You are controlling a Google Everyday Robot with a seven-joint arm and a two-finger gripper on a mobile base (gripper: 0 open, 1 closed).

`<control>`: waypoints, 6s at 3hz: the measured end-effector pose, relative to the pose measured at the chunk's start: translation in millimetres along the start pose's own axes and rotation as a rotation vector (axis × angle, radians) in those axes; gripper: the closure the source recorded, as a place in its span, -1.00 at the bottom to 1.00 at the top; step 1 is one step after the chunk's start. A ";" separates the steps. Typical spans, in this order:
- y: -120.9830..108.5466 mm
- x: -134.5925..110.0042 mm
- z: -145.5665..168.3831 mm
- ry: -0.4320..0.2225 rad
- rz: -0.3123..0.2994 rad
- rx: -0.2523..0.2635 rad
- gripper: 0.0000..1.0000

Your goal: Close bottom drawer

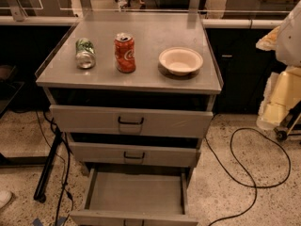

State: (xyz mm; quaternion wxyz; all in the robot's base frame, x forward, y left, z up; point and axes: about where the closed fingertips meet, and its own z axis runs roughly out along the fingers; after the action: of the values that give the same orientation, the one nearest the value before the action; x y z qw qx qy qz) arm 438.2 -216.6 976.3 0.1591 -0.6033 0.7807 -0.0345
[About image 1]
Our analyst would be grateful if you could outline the grey bottom drawer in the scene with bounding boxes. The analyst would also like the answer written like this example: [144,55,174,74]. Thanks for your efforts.
[71,169,198,226]

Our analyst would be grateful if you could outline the grey drawer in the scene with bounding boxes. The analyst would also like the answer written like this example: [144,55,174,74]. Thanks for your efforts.
[70,142,200,168]
[50,105,213,137]
[71,169,198,226]

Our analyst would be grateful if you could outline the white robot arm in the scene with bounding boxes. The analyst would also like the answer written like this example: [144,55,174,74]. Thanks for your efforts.
[256,2,301,130]

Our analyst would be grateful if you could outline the grey metal drawer cabinet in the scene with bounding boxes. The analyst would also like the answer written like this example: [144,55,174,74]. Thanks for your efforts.
[37,12,222,174]

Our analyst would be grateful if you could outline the grey middle drawer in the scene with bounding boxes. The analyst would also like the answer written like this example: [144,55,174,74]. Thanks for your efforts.
[70,142,200,168]

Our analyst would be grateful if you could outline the grey top drawer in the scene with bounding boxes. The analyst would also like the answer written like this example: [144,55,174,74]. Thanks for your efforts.
[50,105,213,137]

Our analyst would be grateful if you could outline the white paper bowl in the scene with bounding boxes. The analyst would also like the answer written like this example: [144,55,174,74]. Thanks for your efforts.
[159,47,203,76]

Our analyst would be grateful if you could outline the red cola can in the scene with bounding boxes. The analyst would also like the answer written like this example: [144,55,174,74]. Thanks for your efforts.
[114,33,135,73]

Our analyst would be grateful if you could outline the green soda can lying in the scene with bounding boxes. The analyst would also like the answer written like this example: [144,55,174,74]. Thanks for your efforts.
[75,38,96,69]

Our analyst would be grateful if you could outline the caster wheel cart base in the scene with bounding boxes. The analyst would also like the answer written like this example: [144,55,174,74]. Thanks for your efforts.
[275,102,301,141]

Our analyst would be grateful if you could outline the black stand leg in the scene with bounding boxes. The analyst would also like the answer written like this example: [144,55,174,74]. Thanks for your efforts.
[34,129,61,203]

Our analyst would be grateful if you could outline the blue tape on floor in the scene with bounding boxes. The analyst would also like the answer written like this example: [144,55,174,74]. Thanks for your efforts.
[31,217,68,226]

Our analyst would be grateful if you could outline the white shoe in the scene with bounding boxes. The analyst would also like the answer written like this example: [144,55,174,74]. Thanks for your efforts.
[0,190,12,209]

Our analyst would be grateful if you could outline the white horizontal rail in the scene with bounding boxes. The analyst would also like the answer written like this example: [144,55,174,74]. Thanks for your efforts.
[0,16,282,29]

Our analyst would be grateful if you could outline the black cables left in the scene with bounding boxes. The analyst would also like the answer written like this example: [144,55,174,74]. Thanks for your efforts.
[35,110,75,226]

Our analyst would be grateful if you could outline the black floor cable right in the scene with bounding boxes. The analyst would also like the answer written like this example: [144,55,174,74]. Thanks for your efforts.
[205,127,293,226]

